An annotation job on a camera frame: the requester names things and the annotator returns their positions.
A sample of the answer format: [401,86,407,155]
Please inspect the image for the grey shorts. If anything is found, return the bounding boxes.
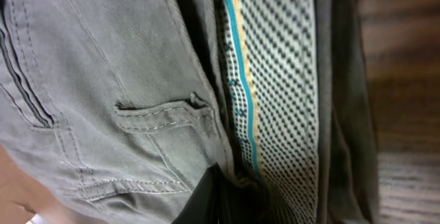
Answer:
[1,0,379,223]

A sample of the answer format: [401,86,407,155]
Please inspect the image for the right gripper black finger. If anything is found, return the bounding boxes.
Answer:
[173,164,220,224]

